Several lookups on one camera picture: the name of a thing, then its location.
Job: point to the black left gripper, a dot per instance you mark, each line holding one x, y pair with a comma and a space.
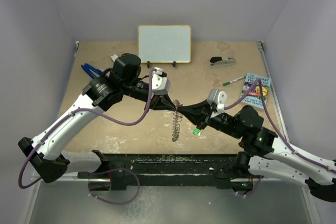
161, 103

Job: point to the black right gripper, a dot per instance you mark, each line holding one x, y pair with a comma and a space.
197, 113

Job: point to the large metal key ring disc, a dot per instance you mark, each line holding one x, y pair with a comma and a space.
177, 118

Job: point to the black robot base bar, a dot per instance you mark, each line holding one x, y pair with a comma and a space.
222, 171

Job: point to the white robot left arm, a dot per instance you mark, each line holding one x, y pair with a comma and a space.
46, 150

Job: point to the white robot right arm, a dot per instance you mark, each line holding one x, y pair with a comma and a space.
264, 152

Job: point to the green capped marker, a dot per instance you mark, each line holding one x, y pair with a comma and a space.
235, 80

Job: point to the black grey stapler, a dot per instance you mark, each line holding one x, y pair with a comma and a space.
221, 61

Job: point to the blue treehouse book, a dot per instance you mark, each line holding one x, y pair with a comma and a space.
254, 96

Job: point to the small whiteboard on stand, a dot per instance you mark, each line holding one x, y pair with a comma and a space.
164, 44

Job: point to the white staple remover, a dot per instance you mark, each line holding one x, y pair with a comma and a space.
114, 57

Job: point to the blue stapler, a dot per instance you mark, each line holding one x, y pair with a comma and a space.
90, 70

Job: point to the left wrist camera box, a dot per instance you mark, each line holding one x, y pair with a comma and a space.
160, 82

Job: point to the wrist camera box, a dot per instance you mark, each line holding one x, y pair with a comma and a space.
217, 97
160, 82

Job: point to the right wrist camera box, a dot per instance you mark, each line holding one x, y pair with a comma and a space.
217, 97

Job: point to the aluminium frame rail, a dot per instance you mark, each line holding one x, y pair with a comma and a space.
65, 177

